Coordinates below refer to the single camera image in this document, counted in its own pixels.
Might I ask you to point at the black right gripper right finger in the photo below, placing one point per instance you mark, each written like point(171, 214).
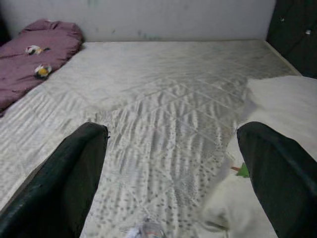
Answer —
point(282, 178)

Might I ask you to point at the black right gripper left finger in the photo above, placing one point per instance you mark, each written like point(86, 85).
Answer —
point(57, 178)

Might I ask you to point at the white pillow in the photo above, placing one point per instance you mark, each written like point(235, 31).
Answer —
point(284, 104)

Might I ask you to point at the clear plastic wrapper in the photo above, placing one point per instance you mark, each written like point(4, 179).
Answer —
point(148, 229)

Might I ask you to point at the purple cartoon print blanket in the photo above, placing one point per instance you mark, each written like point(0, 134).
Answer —
point(24, 74)

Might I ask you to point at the white quilted mattress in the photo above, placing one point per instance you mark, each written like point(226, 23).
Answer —
point(161, 99)

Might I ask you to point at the black tufted headboard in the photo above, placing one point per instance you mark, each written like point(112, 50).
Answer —
point(292, 37)

